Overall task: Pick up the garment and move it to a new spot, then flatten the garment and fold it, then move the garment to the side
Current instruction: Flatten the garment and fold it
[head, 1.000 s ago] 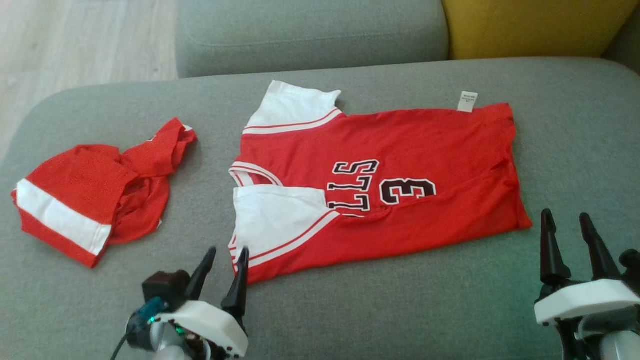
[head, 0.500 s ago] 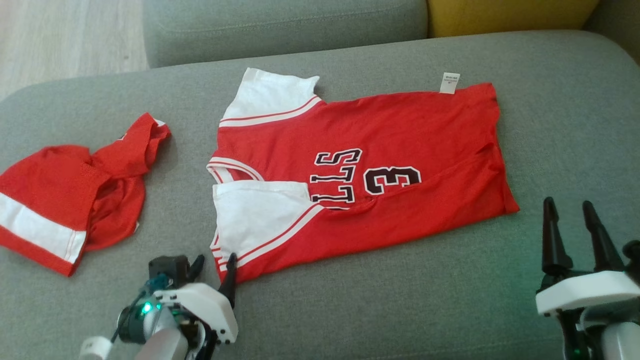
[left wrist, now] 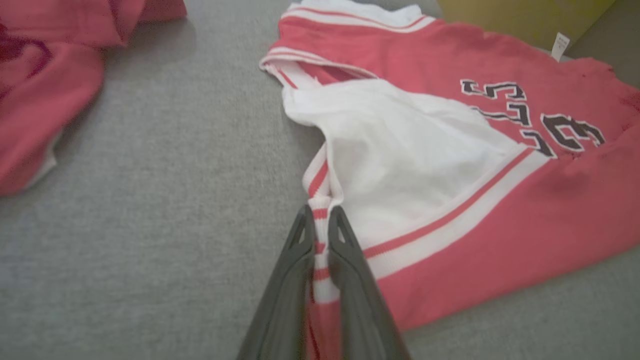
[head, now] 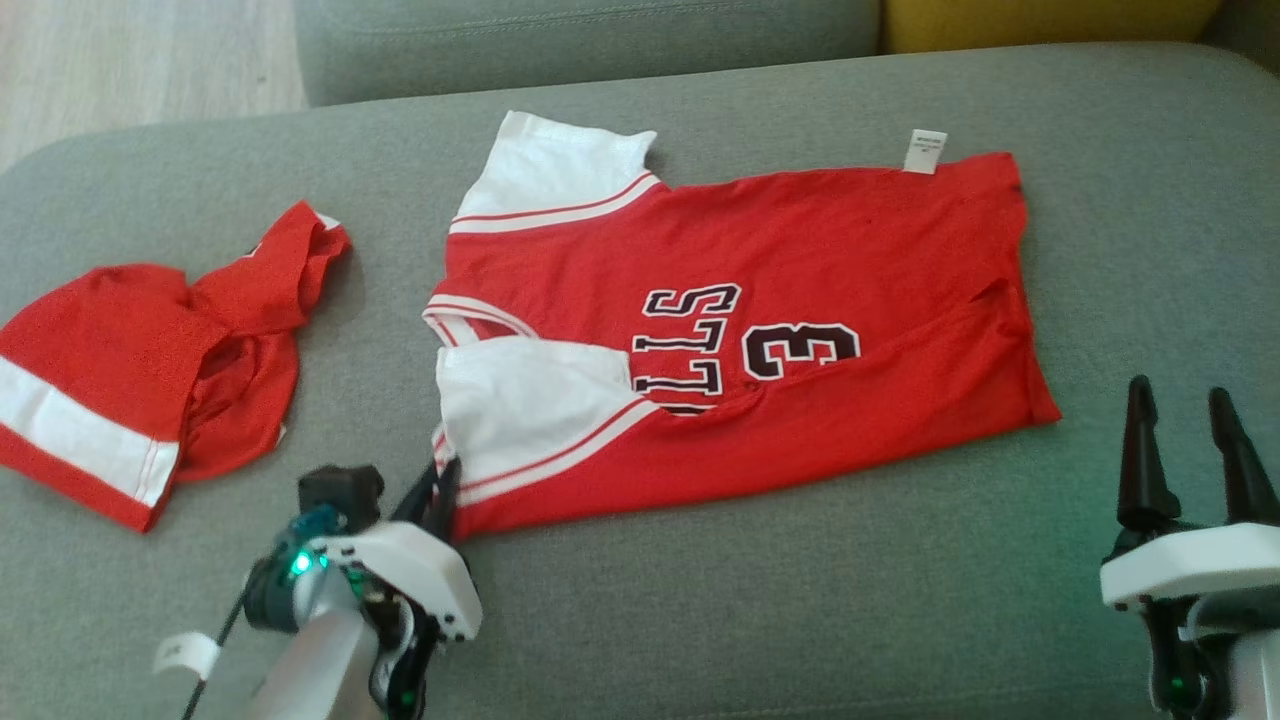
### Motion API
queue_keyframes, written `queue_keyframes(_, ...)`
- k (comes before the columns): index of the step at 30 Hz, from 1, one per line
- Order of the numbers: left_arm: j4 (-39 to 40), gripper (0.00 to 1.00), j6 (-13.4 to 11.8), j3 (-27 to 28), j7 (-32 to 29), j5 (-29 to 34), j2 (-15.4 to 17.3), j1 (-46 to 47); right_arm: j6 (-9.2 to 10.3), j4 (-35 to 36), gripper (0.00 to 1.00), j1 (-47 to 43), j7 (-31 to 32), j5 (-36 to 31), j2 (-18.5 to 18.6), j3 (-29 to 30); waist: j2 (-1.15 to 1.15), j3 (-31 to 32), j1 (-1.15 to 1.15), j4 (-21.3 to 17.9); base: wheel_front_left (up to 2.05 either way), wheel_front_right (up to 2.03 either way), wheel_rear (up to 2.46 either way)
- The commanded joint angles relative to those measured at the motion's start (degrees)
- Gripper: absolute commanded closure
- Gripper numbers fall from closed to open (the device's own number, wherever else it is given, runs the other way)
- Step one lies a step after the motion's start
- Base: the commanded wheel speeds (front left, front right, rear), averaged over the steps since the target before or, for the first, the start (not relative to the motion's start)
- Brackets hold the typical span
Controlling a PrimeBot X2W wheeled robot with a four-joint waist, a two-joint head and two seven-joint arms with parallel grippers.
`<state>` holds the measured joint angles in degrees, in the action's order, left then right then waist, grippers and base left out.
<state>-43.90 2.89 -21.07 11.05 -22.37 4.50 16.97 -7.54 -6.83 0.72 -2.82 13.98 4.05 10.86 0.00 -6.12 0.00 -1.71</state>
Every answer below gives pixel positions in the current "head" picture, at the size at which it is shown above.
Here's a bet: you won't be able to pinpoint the white tag on left cable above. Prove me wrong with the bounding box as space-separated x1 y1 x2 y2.
153 632 221 679

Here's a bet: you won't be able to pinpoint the large grey sofa seat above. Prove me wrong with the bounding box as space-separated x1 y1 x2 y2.
0 42 1280 720

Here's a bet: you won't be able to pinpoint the red shorts white stripe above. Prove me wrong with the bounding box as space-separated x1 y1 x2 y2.
0 200 353 534

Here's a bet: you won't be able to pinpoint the red basketball jersey white sleeves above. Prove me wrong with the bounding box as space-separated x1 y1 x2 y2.
422 110 1063 541

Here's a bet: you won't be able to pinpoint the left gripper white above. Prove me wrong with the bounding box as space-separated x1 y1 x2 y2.
310 457 483 719

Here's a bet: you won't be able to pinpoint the large yellow sofa back cushion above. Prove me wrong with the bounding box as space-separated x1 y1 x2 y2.
880 0 1226 56

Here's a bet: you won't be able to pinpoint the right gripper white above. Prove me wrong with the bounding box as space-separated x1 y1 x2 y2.
1100 375 1280 717

